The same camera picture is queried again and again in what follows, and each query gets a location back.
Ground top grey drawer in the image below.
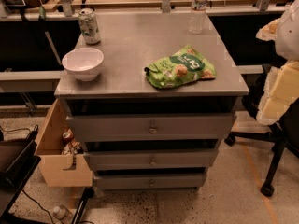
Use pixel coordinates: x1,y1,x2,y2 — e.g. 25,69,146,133
66,113,235,142

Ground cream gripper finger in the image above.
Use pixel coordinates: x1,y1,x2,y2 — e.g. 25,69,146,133
256,60,299,125
256,19,279,41

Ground plastic bottle on floor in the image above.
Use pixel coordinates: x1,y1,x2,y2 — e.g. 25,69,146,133
53,205,73,224

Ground black cable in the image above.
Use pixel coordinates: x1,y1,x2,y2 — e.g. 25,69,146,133
0,124,57,224

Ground green rice chip bag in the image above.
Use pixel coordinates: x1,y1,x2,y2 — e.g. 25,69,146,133
144,45,216,89

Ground white bowl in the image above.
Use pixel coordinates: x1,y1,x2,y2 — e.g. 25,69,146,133
62,48,104,81

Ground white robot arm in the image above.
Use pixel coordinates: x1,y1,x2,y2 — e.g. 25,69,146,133
256,0,299,125

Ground red can in box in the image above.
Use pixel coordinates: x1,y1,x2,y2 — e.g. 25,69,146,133
62,132,73,143

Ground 7up soda can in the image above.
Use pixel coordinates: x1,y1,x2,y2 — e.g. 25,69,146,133
78,8,101,45

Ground bottom grey drawer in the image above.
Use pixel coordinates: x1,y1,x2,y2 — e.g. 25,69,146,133
93,174,206,190

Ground black cart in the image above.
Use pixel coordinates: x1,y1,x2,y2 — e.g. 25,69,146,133
0,131,94,224

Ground clear plastic water bottle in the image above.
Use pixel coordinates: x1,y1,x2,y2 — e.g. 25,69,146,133
189,0,208,35

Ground grey drawer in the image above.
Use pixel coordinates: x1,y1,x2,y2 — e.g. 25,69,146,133
93,174,206,190
84,149,218,171
66,113,235,142

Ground grey drawer cabinet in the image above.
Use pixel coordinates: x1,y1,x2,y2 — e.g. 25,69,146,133
55,12,249,177

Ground middle grey drawer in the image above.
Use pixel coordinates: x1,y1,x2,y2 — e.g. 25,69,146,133
84,149,218,171

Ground black office chair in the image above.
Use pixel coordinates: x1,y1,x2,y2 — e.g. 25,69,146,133
224,65,299,197

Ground wooden box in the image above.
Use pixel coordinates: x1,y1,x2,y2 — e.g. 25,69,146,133
36,100,93,187

